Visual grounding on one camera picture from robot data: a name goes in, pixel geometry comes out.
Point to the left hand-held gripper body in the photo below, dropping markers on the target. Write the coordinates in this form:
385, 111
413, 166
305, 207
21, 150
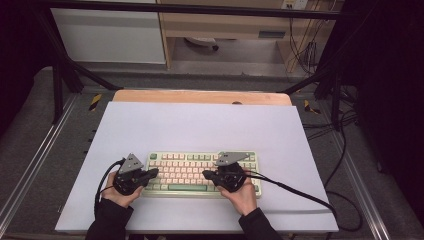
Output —
128, 180

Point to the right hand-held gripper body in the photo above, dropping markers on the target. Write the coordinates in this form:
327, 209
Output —
231, 178

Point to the green and pink keyboard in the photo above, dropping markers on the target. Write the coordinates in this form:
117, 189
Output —
185, 173

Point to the person's left hand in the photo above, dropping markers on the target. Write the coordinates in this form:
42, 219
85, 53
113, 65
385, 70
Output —
121, 199

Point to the person's right hand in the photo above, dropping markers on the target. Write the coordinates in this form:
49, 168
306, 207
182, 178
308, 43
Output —
243, 200

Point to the white board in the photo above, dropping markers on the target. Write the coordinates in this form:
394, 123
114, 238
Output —
200, 130

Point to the wooden table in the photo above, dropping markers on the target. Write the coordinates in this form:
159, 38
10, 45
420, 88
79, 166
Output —
200, 97

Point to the yellow and black tape strip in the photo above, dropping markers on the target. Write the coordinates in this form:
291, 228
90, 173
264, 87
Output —
310, 107
95, 102

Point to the office chair base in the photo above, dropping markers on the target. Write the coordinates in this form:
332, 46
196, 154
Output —
201, 41

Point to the white cabinet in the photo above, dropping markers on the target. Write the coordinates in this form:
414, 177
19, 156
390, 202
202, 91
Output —
106, 36

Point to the light wooden desk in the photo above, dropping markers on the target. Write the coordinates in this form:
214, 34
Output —
216, 25

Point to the grey rectangular panel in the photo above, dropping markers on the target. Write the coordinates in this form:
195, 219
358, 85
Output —
271, 34

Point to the black curtain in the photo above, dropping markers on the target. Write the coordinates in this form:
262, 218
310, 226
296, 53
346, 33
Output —
16, 50
393, 83

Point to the aluminium rail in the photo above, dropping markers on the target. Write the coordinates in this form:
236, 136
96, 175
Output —
360, 186
36, 160

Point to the black metal frame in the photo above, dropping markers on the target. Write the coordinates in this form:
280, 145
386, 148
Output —
200, 9

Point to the white wall socket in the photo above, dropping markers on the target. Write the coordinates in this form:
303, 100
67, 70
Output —
295, 4

